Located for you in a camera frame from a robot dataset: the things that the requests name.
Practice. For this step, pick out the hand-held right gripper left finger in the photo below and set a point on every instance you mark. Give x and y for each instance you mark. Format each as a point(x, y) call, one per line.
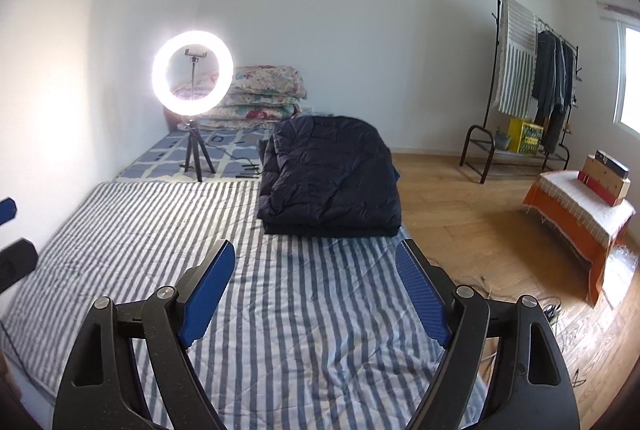
point(207, 295)

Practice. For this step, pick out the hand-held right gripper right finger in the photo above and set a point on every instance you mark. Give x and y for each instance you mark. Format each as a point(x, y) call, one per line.
point(422, 295)

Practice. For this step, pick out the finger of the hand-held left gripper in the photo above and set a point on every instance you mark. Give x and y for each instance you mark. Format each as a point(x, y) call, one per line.
point(7, 211)
point(15, 265)

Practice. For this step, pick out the navy puffer jacket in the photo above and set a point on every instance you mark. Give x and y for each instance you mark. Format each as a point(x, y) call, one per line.
point(330, 170)

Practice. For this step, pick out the black metal clothes rack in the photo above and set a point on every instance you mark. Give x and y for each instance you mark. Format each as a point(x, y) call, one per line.
point(475, 145)

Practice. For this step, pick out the blue white striped blanket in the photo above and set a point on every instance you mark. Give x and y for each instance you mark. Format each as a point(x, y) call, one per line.
point(150, 230)

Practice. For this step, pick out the blue patterned mat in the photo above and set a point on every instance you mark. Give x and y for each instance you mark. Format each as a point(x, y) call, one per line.
point(165, 160)

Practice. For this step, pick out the orange covered bench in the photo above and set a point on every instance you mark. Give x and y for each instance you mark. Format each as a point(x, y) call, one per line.
point(565, 215)

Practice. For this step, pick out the small green pot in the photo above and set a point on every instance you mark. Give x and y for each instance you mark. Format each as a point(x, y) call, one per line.
point(503, 140)

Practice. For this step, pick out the folded floral quilt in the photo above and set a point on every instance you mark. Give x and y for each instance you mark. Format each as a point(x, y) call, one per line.
point(250, 116)
point(260, 102)
point(272, 80)

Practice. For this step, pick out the yellow crate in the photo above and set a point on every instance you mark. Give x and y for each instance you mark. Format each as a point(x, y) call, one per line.
point(525, 136)

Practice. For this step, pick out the red box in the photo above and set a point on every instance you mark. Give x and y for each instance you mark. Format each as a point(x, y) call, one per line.
point(595, 190)

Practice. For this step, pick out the tan cardboard box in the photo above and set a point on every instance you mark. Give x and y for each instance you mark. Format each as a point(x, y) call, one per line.
point(607, 185)

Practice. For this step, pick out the dark grey hanging garment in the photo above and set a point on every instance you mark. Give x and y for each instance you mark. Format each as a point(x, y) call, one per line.
point(545, 70)
point(560, 110)

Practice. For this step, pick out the dark flat box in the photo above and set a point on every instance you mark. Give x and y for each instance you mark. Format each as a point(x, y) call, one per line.
point(612, 162)

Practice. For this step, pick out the striped hanging cloth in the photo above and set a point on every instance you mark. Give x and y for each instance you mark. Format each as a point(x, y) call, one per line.
point(515, 60)

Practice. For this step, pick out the window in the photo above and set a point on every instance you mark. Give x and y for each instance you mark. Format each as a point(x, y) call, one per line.
point(631, 80)

